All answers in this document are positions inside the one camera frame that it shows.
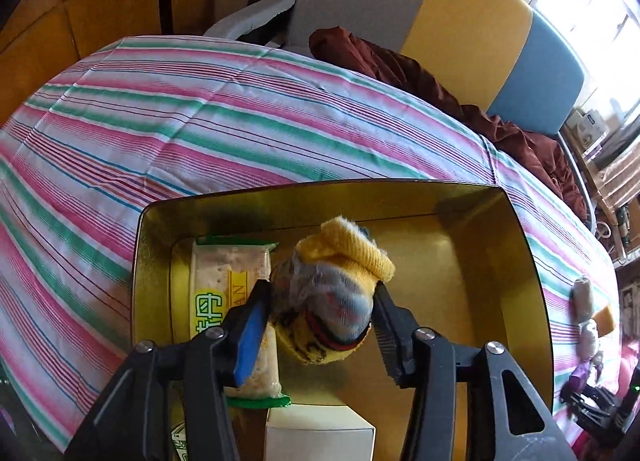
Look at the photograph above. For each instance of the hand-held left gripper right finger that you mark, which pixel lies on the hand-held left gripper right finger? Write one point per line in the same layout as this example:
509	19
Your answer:
390	336

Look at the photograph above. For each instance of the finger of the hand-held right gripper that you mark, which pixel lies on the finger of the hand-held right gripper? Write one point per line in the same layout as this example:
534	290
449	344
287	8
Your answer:
587	403

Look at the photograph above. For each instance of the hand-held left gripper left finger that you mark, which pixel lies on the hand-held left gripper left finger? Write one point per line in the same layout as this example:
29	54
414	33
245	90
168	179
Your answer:
250	336

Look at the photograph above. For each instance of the purple snack packet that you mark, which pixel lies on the purple snack packet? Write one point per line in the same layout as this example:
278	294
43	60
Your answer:
579	376

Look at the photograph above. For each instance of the green-edged cracker packet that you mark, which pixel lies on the green-edged cracker packet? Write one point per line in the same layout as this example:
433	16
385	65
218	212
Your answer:
225	266

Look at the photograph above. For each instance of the yellow patterned sock ball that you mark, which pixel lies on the yellow patterned sock ball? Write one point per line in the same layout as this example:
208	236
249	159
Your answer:
330	291

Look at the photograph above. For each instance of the yellow sponge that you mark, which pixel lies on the yellow sponge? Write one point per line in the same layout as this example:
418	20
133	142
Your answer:
605	318

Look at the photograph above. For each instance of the gold tin box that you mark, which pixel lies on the gold tin box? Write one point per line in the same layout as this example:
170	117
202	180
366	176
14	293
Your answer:
475	291

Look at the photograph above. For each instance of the white towel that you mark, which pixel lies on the white towel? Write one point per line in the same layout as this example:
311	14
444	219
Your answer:
583	298

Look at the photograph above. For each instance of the small printed cardboard box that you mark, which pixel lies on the small printed cardboard box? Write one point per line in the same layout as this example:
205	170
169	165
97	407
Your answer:
320	436

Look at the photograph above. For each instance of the small green packet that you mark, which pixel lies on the small green packet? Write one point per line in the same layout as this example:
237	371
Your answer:
180	443

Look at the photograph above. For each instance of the person's red clothing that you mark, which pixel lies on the person's red clothing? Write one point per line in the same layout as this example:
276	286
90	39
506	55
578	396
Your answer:
590	443

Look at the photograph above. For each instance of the striped tablecloth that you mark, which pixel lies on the striped tablecloth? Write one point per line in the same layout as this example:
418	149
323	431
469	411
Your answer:
200	131

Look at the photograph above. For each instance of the striped side curtain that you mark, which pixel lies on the striped side curtain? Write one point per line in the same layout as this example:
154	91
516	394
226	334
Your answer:
620	176

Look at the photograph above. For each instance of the wooden side table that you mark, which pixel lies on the wooden side table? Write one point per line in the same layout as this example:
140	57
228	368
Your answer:
595	176

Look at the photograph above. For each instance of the maroon cloth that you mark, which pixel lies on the maroon cloth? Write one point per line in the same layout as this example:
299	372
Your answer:
400	76

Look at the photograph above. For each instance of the white carton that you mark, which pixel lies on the white carton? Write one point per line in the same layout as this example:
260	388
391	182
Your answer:
590	126

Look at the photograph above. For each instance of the grey yellow blue chair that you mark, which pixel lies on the grey yellow blue chair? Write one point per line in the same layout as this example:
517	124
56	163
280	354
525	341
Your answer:
475	16

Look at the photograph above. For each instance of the window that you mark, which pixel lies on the window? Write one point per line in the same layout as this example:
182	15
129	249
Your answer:
600	51

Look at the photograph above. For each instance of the wooden wardrobe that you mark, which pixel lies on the wooden wardrobe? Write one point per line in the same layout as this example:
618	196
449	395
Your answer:
100	1

